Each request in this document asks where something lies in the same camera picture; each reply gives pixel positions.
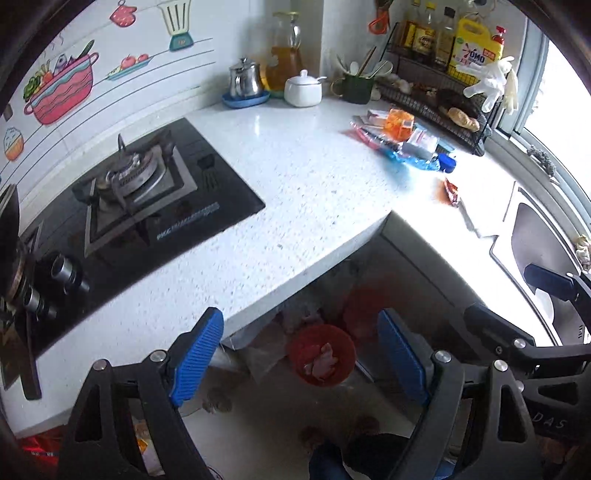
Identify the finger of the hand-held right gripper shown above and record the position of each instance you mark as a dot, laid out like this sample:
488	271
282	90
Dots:
489	325
549	281

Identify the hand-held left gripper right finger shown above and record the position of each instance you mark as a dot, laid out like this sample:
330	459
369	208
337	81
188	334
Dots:
401	360

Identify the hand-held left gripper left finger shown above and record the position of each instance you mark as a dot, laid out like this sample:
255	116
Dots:
198	357

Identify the red plastic bin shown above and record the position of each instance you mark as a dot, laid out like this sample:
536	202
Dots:
300	346

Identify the blue round plastic lid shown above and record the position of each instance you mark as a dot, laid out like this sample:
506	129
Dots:
447	162

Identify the grey white printed packet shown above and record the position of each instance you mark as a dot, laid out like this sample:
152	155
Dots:
419	144

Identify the white bowl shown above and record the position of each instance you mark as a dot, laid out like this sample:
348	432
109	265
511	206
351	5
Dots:
545	304

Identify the beige rag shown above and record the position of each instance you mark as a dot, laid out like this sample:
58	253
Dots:
584	251

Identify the stainless steel sink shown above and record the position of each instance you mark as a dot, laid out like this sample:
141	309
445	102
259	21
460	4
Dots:
540	230

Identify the person's dark trousers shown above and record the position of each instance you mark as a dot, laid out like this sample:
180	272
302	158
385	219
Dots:
374	454

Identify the dark scrubbing pad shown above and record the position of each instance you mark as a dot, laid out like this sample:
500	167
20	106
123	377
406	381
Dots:
542	159

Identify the yellow red seasoning sachet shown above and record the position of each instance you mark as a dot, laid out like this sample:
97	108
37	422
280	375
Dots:
451	191

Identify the black glass gas stove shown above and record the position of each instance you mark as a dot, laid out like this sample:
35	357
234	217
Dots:
207	203

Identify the metal stove knob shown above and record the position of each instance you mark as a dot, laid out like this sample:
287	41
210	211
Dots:
37	302
67	272

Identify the blue plastic wrapper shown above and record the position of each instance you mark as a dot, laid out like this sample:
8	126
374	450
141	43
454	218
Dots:
411	160

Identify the bread roll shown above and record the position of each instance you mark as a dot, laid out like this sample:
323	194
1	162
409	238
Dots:
464	119

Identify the red plastic bag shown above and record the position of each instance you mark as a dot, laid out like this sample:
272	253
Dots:
39	450

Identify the white rubber gloves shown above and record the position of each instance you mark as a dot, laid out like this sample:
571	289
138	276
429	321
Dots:
491	83

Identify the orange plastic wrapper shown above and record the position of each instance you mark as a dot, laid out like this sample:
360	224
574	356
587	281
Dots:
399	124

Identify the dark pan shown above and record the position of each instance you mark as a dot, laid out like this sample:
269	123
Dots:
11	240

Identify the pink packet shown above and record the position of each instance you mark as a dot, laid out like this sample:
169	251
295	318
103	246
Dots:
364	134

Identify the red cap spray bottle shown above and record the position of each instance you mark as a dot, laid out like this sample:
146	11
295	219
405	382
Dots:
497	46

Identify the yellow detergent jug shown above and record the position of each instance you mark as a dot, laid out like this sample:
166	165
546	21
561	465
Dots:
471	46

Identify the blue saucer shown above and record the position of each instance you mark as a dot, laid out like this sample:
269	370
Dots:
244	101

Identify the clear glass bottle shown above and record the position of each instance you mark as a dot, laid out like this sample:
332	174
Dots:
445	41

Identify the dark green utensil cup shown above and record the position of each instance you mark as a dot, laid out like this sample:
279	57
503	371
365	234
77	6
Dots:
355	90

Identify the yellow label sauce bottle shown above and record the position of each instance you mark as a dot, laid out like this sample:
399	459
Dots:
425	39

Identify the stainless steel teapot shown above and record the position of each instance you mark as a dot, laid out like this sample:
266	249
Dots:
244	81

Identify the wooden chopsticks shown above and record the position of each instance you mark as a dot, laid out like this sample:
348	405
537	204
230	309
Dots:
367	62

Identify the dark sauce bottle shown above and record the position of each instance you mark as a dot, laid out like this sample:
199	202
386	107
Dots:
411	30

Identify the white lidded sugar jar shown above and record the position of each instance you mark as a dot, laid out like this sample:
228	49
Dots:
302	90

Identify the white ceramic spoon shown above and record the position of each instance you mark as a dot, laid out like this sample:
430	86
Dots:
354	68

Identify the glass oil dispenser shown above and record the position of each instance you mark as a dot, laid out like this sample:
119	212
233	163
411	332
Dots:
284	64

